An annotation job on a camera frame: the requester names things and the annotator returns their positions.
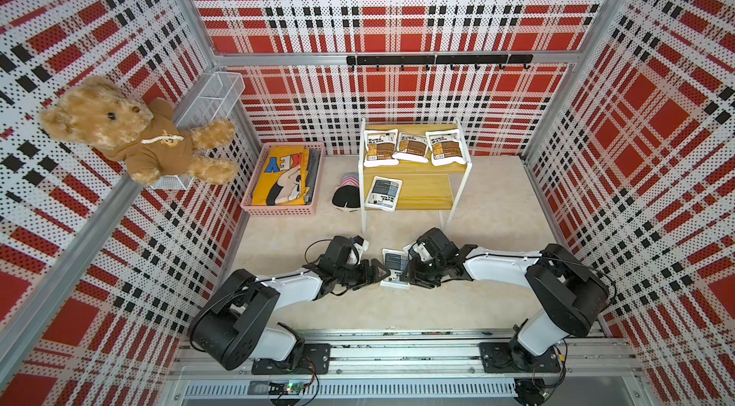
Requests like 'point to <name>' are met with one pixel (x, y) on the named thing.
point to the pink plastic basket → (248, 179)
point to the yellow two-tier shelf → (412, 168)
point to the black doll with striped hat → (346, 196)
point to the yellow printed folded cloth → (282, 178)
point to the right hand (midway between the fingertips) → (408, 279)
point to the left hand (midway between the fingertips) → (386, 275)
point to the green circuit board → (288, 389)
